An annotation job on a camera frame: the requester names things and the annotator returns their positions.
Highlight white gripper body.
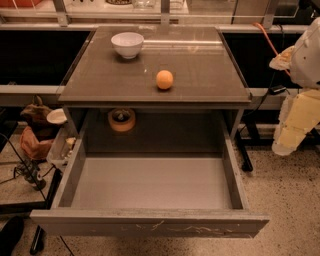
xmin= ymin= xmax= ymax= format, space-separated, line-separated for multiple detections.
xmin=290 ymin=18 xmax=320 ymax=89

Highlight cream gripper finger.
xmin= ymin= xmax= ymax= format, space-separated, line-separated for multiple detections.
xmin=269 ymin=46 xmax=295 ymax=71
xmin=272 ymin=89 xmax=320 ymax=156

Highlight orange fruit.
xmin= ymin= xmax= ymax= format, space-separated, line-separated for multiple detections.
xmin=156 ymin=70 xmax=173 ymax=90

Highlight grey cabinet with top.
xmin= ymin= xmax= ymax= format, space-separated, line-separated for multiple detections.
xmin=60 ymin=26 xmax=250 ymax=154

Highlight open grey drawer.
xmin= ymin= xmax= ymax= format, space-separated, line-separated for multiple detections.
xmin=31 ymin=110 xmax=269 ymax=238

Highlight black power adapter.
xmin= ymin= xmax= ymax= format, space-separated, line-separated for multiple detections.
xmin=268 ymin=85 xmax=286 ymax=95

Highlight black stand legs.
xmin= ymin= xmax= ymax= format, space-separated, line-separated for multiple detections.
xmin=235 ymin=116 xmax=320 ymax=172

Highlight white ceramic bowl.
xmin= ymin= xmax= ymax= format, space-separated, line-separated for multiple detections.
xmin=111 ymin=32 xmax=144 ymax=59

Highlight tan tape roll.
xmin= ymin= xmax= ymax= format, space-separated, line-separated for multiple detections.
xmin=108 ymin=108 xmax=136 ymax=132

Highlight small white dish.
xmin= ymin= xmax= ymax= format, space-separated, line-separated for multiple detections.
xmin=47 ymin=108 xmax=67 ymax=125

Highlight clear plastic bin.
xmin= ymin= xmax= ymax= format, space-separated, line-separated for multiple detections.
xmin=47 ymin=127 xmax=76 ymax=169

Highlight brown and orange cloth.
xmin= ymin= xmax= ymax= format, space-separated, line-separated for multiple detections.
xmin=20 ymin=95 xmax=56 ymax=161

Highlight black clamp tool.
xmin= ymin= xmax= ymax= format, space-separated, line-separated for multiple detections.
xmin=14 ymin=159 xmax=46 ymax=191

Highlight orange cable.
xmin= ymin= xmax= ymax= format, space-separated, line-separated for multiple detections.
xmin=252 ymin=21 xmax=292 ymax=77

